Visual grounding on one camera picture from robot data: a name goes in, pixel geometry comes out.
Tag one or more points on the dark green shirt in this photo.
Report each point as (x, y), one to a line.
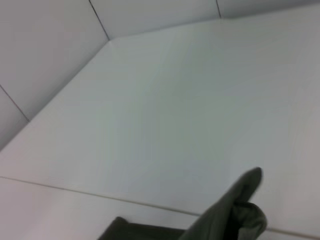
(225, 215)

